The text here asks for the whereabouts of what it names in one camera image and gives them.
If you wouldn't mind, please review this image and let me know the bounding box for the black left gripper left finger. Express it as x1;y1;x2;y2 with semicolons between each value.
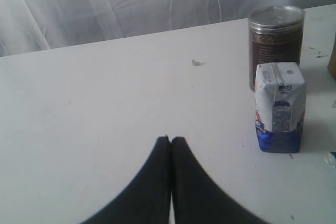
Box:
84;136;171;223

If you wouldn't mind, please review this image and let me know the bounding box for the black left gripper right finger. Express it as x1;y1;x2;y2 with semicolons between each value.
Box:
171;137;263;223

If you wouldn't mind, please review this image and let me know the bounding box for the dark grain can silver lid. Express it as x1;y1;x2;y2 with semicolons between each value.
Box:
248;6;305;91

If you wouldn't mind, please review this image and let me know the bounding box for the brown paper bag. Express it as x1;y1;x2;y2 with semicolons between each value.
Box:
327;47;336;80

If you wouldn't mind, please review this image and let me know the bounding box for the white blue milk carton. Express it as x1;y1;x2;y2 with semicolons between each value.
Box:
254;62;307;153

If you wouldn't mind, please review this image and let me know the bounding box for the black rice vacuum pack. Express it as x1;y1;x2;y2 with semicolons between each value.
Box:
324;151;336;169

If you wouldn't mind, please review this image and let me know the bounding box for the white backdrop curtain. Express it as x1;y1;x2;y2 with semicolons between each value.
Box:
1;0;335;56

